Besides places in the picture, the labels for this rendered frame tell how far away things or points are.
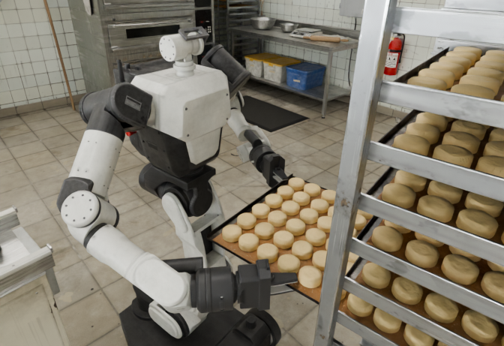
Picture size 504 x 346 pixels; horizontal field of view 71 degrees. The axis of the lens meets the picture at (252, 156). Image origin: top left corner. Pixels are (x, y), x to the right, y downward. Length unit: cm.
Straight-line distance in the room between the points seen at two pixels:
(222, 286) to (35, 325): 75
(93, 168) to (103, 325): 141
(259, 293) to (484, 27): 59
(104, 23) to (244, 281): 385
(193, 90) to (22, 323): 85
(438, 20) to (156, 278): 63
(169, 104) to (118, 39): 346
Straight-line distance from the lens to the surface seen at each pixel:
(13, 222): 149
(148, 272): 76
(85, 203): 83
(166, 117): 97
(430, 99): 50
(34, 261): 123
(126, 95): 92
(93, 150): 89
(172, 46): 99
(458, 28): 48
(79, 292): 238
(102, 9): 434
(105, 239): 82
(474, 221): 60
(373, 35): 48
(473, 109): 50
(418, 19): 49
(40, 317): 135
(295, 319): 210
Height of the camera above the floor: 164
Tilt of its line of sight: 28 degrees down
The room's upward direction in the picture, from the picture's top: 1 degrees clockwise
